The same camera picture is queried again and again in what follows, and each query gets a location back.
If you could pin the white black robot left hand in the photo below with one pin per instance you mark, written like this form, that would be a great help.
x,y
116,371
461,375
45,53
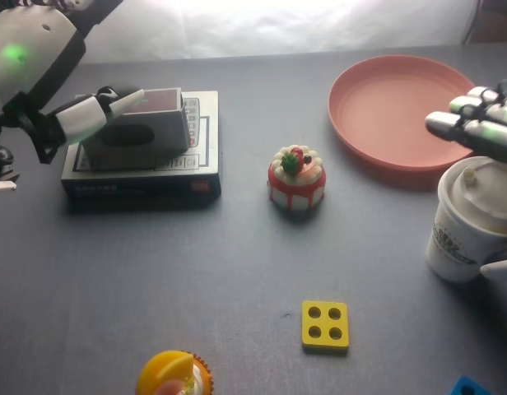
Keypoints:
x,y
27,57

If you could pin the grey tissue box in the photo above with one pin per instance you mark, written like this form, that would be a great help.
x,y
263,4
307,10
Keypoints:
x,y
146,131

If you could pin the white paper cup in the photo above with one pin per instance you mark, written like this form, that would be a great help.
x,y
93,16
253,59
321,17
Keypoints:
x,y
467,222

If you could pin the black box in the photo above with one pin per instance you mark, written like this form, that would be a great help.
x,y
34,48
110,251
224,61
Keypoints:
x,y
154,185

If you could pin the pink round plate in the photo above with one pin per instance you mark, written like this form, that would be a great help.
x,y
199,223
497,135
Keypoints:
x,y
393,111

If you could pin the white backdrop sheet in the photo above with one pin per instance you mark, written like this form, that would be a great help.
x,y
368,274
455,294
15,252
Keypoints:
x,y
278,24

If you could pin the grey table cover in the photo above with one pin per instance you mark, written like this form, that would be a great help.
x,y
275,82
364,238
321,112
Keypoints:
x,y
196,267

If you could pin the toy strawberry cake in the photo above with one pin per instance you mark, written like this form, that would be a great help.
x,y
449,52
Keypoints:
x,y
296,181

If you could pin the orange toy cupcake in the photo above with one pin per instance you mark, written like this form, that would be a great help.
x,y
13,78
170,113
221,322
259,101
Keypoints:
x,y
171,374

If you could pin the yellow four-hole block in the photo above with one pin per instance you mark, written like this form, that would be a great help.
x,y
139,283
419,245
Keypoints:
x,y
324,323

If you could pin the blue toy block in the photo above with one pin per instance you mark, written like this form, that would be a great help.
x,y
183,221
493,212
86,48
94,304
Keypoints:
x,y
469,387

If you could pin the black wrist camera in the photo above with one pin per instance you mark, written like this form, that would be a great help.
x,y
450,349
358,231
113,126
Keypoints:
x,y
1,158

